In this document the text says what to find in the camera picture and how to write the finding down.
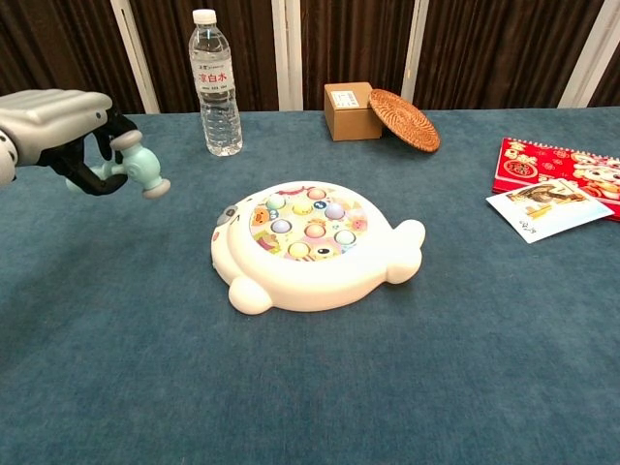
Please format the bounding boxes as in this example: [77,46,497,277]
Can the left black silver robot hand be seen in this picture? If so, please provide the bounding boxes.
[0,88,141,197]

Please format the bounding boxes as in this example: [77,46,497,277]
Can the light blue toy rod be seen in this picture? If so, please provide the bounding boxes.
[65,130,171,201]

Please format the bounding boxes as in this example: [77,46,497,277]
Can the white fish toy board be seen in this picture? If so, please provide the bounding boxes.
[210,180,427,316]

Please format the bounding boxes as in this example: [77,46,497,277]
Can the clear plastic water bottle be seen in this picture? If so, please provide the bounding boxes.
[188,8,244,158]

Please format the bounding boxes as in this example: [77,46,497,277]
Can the small brown cardboard box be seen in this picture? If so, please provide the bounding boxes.
[323,81,384,142]

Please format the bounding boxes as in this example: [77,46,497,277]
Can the dark partition screen white frames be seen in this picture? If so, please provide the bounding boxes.
[0,0,620,117]

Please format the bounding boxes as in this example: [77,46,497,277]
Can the round woven rattan coaster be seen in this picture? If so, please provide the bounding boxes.
[368,88,442,154]

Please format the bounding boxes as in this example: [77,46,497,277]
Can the blue felt table mat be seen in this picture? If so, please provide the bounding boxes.
[0,107,620,465]

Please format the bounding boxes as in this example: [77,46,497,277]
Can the red cartoon desk calendar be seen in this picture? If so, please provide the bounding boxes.
[491,137,620,223]

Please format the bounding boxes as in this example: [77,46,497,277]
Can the white picture card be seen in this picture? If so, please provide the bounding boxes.
[485,177,616,244]

